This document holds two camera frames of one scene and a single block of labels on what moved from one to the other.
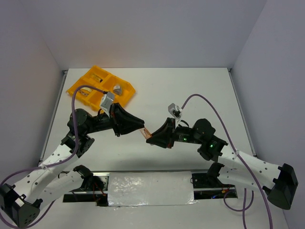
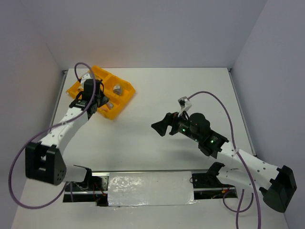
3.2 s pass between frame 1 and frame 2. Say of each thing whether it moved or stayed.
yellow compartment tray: stayed
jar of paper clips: stayed
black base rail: stayed
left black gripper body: moved
